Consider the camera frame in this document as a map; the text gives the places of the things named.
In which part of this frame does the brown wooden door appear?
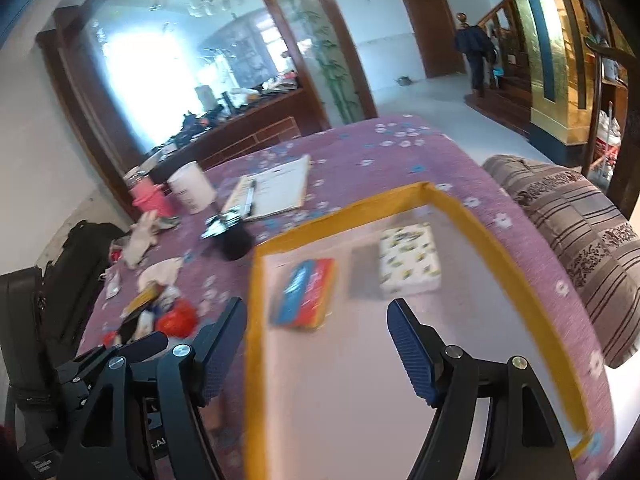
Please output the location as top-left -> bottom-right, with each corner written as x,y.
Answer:
396,0 -> 468,80

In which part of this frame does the white patterned tissue pack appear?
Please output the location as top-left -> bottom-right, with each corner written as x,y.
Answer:
378,223 -> 443,295

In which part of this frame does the yellow-rimmed cardboard box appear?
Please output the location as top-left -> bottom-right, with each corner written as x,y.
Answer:
243,181 -> 593,480

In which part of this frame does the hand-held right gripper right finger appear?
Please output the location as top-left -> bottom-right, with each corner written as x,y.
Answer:
386,298 -> 576,480

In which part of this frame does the black suitcase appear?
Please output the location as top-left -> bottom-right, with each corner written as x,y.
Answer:
0,220 -> 126,401

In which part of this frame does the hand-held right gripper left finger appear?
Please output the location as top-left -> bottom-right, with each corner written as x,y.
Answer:
57,297 -> 248,480

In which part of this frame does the white plastic jar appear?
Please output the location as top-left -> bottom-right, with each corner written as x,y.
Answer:
166,161 -> 217,214

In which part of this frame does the red plastic bag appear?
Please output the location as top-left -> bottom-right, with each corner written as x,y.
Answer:
156,299 -> 199,337

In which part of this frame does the wooden staircase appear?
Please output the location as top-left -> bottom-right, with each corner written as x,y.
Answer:
465,0 -> 533,136

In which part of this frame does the pink bottle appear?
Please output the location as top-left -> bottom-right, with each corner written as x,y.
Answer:
125,167 -> 176,218

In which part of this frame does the dark wooden chair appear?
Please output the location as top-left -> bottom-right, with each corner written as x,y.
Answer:
582,37 -> 640,221

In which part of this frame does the white wrapper packet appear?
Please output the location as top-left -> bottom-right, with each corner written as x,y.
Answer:
102,270 -> 122,301

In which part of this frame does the paper notebook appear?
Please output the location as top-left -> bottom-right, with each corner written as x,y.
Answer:
220,155 -> 312,222

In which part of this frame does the striped brown cushion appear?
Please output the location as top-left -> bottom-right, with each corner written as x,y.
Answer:
482,154 -> 640,370

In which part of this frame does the red and blue cloth pack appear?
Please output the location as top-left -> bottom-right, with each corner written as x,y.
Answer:
270,258 -> 337,330

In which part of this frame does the black cylindrical motor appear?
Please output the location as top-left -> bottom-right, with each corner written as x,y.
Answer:
202,212 -> 255,262

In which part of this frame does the wooden counter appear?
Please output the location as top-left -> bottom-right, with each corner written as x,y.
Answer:
145,87 -> 331,181

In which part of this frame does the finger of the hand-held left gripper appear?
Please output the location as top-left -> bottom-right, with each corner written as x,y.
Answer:
75,331 -> 169,367

